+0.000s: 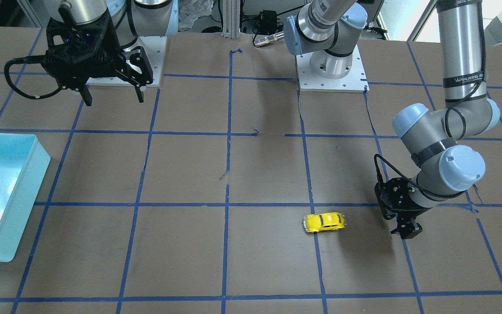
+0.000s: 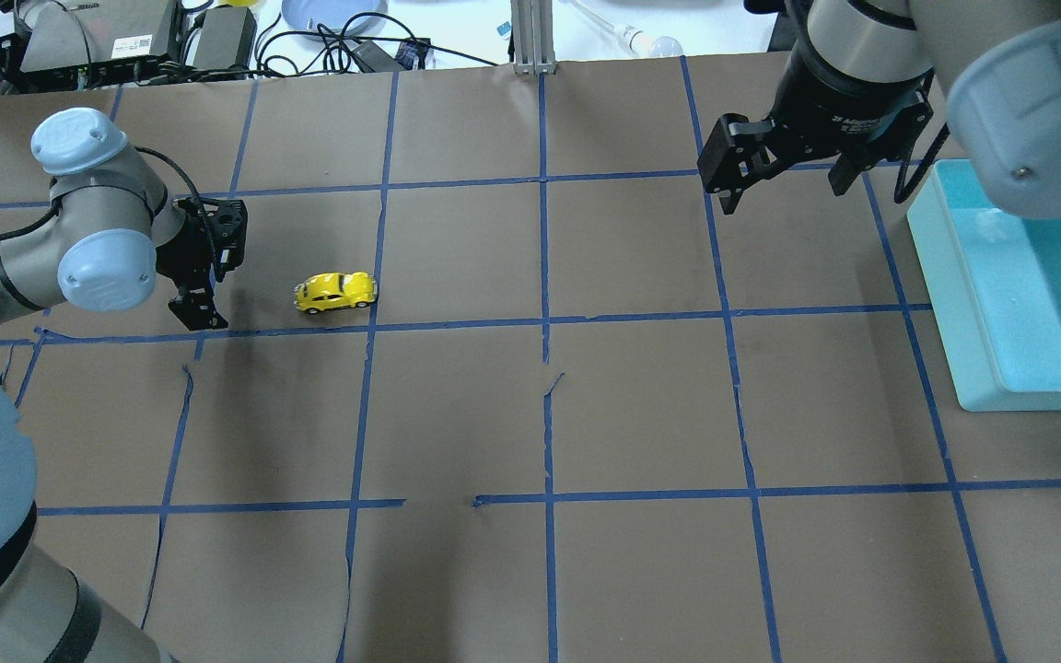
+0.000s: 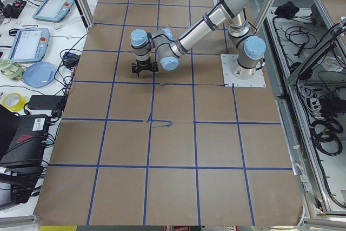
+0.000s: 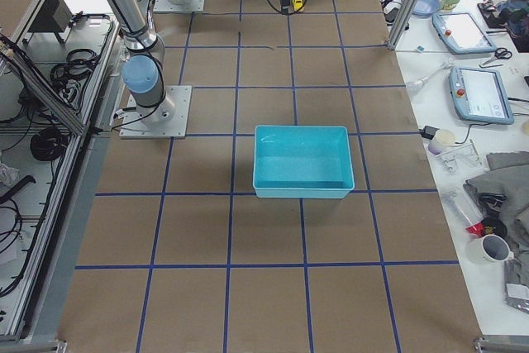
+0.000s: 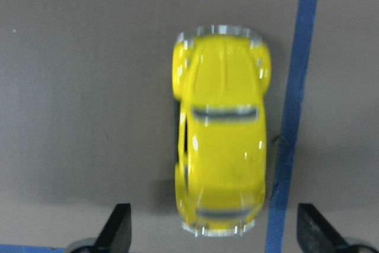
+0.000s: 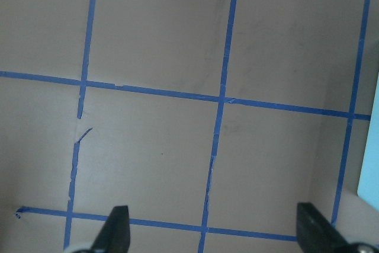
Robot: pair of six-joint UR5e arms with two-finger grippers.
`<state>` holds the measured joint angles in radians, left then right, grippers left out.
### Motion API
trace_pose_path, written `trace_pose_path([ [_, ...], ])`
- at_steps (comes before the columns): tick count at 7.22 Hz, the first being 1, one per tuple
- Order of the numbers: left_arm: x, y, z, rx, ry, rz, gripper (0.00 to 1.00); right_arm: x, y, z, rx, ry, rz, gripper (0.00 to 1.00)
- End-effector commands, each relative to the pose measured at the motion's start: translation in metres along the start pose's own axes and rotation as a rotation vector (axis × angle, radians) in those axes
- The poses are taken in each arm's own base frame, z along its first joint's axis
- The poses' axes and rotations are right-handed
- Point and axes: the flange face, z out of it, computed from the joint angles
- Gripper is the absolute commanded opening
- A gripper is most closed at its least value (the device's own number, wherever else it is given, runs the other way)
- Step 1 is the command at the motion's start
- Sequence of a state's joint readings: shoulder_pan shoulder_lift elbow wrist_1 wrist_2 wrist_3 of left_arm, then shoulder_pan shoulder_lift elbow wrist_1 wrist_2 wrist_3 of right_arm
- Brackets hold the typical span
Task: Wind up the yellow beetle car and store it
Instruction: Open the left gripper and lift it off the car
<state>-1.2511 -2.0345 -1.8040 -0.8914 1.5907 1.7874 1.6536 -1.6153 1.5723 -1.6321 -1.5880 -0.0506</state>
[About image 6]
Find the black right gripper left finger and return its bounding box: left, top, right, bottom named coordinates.
left=90, top=206, right=131, bottom=253

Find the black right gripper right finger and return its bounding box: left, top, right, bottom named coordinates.
left=296, top=203, right=349, bottom=253

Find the light blue plastic bin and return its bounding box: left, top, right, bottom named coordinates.
left=357, top=79, right=378, bottom=211

